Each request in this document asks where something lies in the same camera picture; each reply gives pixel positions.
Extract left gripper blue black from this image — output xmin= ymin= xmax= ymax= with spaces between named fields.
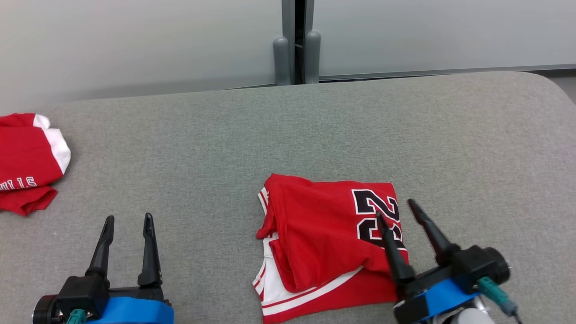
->
xmin=85 ymin=212 xmax=175 ymax=324

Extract grey partition frame with gap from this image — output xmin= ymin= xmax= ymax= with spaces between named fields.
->
xmin=282 ymin=0 xmax=315 ymax=85

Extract grey rounded partition post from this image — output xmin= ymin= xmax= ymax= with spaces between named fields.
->
xmin=305 ymin=31 xmax=322 ymax=84
xmin=273 ymin=37 xmax=291 ymax=86

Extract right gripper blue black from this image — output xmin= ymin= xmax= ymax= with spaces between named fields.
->
xmin=376 ymin=198 xmax=481 ymax=324

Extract red shorts with white trim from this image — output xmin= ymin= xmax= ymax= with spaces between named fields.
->
xmin=0 ymin=112 xmax=72 ymax=216

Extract red white basketball jersey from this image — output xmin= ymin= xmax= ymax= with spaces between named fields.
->
xmin=252 ymin=173 xmax=410 ymax=324

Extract grey partition base rail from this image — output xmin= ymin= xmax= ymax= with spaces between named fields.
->
xmin=318 ymin=64 xmax=576 ymax=82

